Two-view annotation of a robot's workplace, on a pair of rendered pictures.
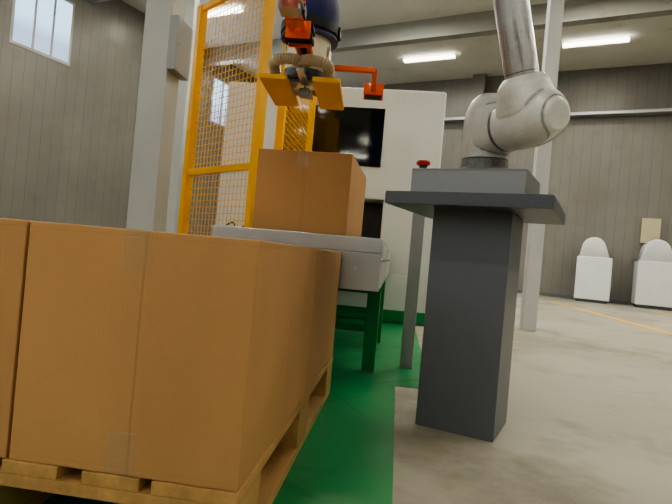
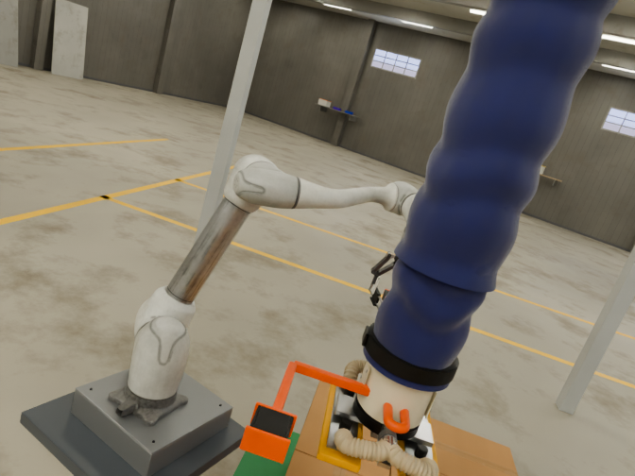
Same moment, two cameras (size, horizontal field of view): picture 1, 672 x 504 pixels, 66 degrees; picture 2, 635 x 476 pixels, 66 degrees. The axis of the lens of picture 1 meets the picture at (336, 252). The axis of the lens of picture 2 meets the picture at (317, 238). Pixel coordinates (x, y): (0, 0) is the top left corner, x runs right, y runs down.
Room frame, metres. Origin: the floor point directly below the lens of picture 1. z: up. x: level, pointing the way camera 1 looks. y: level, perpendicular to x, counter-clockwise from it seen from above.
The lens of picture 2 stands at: (3.10, -0.13, 1.88)
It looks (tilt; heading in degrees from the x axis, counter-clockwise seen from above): 16 degrees down; 180
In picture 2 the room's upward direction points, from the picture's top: 17 degrees clockwise
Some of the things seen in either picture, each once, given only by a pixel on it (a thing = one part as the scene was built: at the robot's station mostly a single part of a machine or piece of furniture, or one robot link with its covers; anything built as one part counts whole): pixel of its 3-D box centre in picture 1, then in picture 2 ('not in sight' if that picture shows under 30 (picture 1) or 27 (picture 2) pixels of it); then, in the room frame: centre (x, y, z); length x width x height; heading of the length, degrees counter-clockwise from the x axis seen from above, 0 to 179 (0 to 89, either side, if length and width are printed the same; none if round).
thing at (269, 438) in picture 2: (373, 91); (269, 431); (2.29, -0.10, 1.26); 0.09 x 0.08 x 0.05; 87
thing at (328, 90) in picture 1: (329, 90); (345, 413); (2.00, 0.08, 1.16); 0.34 x 0.10 x 0.05; 177
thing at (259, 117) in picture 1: (219, 159); not in sight; (3.19, 0.76, 1.05); 0.87 x 0.10 x 2.10; 45
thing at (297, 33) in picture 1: (299, 34); not in sight; (1.75, 0.19, 1.26); 0.10 x 0.08 x 0.06; 87
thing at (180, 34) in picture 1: (180, 48); not in sight; (2.96, 0.98, 1.62); 0.20 x 0.05 x 0.30; 173
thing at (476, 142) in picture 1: (489, 127); (161, 352); (1.75, -0.48, 1.00); 0.18 x 0.16 x 0.22; 22
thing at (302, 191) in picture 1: (314, 206); not in sight; (2.45, 0.12, 0.75); 0.60 x 0.40 x 0.40; 171
